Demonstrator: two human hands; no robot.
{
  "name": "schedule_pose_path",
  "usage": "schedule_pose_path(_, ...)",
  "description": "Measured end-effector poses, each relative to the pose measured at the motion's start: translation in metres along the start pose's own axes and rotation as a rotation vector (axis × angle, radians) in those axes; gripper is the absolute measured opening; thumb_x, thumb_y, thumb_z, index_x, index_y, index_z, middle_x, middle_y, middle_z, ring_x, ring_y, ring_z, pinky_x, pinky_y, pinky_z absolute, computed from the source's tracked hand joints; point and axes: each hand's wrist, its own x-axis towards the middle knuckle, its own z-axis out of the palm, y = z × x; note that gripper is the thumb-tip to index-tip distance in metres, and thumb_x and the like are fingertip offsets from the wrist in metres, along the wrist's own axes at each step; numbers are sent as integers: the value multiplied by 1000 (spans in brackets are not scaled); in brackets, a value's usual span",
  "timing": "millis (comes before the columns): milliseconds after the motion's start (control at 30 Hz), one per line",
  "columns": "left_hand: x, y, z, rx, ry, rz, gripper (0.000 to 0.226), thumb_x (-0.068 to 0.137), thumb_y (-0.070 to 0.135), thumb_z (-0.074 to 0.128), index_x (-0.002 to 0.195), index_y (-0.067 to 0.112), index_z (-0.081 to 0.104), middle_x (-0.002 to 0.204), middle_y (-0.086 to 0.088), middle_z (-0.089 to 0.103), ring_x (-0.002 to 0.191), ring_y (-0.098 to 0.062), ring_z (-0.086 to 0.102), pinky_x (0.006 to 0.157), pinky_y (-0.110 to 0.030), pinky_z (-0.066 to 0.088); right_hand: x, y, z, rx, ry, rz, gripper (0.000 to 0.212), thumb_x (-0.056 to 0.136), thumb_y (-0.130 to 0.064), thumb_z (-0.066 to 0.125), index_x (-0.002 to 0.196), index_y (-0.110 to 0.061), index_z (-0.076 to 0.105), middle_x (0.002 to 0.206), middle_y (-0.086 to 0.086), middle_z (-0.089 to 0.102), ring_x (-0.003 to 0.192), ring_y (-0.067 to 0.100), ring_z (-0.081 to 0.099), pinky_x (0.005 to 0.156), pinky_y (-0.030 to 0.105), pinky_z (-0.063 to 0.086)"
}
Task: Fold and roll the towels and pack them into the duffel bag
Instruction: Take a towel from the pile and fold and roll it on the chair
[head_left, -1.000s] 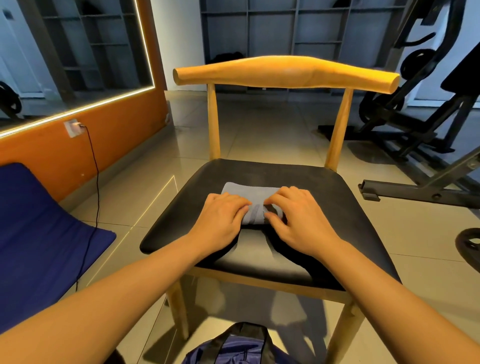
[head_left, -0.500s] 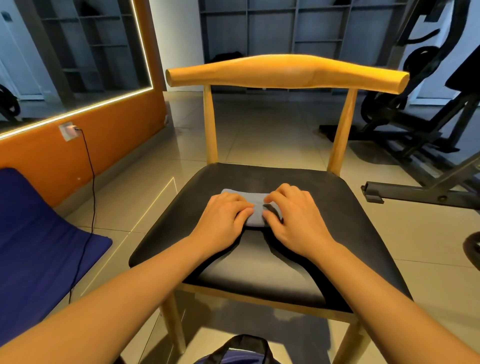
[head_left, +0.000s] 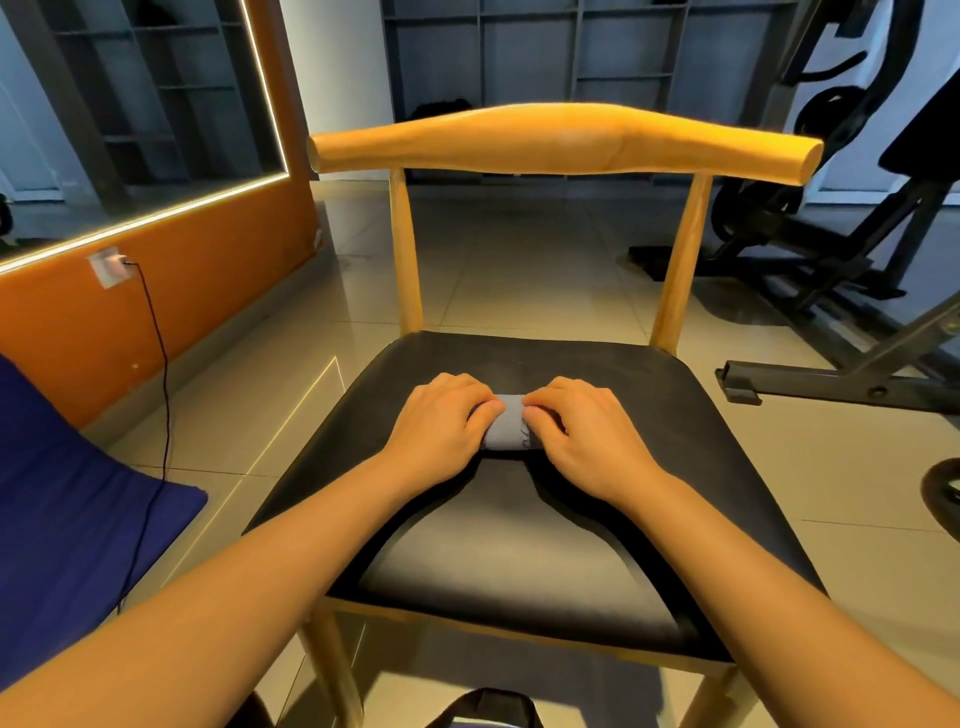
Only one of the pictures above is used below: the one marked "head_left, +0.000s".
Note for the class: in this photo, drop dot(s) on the person's left forearm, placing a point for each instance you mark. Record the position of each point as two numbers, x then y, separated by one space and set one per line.
210 615

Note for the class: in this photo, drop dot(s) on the black and grey gym machine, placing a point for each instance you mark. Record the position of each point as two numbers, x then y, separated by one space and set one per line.
840 300

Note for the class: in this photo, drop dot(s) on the person's left hand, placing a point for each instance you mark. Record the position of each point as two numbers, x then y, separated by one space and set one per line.
438 431

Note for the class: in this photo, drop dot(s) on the single blue-grey towel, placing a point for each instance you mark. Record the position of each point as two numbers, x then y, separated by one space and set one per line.
510 425

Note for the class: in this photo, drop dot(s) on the navy blue bag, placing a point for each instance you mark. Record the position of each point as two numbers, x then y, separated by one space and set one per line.
483 710

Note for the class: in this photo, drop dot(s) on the loose black weight plate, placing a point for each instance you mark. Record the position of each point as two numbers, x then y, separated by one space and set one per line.
942 498

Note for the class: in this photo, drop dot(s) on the white wall socket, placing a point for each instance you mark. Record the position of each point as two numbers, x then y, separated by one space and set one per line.
110 267

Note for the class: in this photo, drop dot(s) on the wall mirror with light strip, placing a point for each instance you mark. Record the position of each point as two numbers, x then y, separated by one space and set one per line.
135 90

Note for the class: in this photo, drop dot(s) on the wooden chair with black seat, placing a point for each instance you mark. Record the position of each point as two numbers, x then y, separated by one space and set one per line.
510 555

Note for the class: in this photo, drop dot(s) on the grey shelf unit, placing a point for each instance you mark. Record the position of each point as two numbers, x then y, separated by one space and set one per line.
570 45

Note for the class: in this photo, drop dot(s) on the person's right hand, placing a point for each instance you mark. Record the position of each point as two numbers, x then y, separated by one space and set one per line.
593 438

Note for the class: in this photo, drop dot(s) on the dark blue mat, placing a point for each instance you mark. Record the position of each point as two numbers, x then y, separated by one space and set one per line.
68 518

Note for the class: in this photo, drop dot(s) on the person's right forearm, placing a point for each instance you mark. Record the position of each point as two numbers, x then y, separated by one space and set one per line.
795 615

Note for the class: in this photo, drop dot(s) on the person's left leg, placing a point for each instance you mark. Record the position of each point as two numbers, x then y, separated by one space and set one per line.
252 711

